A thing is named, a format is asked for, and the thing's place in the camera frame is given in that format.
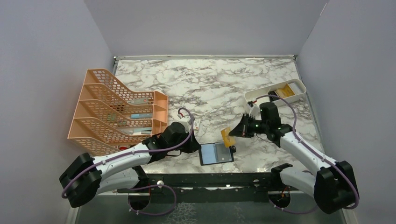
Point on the orange file organizer rack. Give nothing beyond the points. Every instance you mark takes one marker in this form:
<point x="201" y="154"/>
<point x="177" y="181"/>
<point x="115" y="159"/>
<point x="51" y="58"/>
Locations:
<point x="101" y="122"/>

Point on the black card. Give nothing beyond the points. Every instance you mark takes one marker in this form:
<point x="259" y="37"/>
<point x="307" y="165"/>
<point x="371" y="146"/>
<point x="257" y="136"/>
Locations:
<point x="273" y="96"/>
<point x="223" y="154"/>

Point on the stack of white cards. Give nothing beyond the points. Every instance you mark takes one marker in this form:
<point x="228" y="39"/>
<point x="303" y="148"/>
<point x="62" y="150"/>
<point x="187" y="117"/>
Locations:
<point x="295" y="88"/>

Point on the grey box in rack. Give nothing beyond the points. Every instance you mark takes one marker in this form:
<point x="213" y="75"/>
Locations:
<point x="139" y="101"/>

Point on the black card holder wallet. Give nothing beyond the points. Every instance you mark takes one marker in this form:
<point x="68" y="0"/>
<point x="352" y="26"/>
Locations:
<point x="207" y="154"/>

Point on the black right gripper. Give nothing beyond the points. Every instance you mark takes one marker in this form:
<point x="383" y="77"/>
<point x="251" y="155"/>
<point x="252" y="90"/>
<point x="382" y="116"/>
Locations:
<point x="242" y="129"/>

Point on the white plastic tray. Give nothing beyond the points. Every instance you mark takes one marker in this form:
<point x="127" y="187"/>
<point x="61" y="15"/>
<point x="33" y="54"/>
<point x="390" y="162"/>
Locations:
<point x="260" y="95"/>

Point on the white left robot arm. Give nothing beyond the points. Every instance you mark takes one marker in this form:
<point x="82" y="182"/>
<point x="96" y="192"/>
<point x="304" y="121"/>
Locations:
<point x="89" y="175"/>

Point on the black card in tray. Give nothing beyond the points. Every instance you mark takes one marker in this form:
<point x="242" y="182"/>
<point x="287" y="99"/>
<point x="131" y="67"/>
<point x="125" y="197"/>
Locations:
<point x="273" y="96"/>

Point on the blue box in rack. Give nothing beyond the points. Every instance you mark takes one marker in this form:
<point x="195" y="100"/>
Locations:
<point x="141" y="116"/>

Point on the gold yellow card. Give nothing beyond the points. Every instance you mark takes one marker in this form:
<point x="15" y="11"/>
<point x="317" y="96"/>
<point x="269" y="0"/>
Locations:
<point x="227" y="139"/>

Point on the black mounting rail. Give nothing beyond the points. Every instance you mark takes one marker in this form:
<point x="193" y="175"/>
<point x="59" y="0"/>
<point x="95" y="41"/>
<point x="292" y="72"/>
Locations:
<point x="207" y="188"/>

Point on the yellow card in tray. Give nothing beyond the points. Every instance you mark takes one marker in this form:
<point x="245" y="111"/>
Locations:
<point x="285" y="91"/>

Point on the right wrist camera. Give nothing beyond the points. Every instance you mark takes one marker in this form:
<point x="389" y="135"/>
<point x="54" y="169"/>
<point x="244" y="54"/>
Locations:
<point x="253" y="110"/>

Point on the small white box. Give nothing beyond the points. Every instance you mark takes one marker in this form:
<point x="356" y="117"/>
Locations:
<point x="196" y="124"/>

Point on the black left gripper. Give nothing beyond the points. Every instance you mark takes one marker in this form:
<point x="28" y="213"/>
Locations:
<point x="193" y="145"/>

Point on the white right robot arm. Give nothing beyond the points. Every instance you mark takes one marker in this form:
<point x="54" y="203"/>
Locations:
<point x="329" y="182"/>

